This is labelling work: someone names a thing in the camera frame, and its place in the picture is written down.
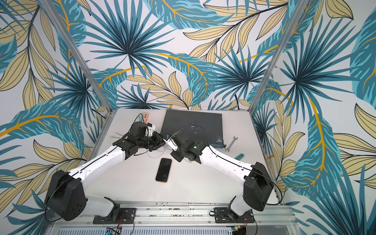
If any aluminium corner post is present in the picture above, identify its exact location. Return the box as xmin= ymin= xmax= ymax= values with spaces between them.
xmin=39 ymin=0 xmax=113 ymax=113
xmin=249 ymin=1 xmax=308 ymax=115

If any dark grey network switch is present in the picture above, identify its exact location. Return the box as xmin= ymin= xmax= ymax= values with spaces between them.
xmin=160 ymin=110 xmax=226 ymax=148

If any teal handled tool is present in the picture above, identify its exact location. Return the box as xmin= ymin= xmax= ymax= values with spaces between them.
xmin=235 ymin=154 xmax=244 ymax=161

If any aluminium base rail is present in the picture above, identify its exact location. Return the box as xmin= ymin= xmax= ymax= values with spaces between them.
xmin=42 ymin=202 xmax=302 ymax=235

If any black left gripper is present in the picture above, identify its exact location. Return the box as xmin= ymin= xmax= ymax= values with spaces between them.
xmin=137 ymin=131 xmax=170 ymax=151

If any aluminium left corner post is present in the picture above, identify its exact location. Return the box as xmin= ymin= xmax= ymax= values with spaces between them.
xmin=39 ymin=0 xmax=113 ymax=113

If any aluminium right corner post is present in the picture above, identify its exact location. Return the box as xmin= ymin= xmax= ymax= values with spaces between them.
xmin=249 ymin=1 xmax=308 ymax=115

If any white charging cable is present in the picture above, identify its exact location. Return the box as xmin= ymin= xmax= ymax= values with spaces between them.
xmin=146 ymin=133 xmax=177 ymax=159

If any black smartphone pink case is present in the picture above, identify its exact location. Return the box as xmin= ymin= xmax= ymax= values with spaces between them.
xmin=155 ymin=158 xmax=172 ymax=183

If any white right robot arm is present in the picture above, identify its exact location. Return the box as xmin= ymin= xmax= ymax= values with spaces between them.
xmin=165 ymin=137 xmax=274 ymax=216

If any silver open-end wrench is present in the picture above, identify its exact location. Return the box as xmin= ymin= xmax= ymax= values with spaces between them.
xmin=225 ymin=136 xmax=238 ymax=152

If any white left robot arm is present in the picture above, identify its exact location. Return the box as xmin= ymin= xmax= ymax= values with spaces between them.
xmin=45 ymin=132 xmax=165 ymax=223

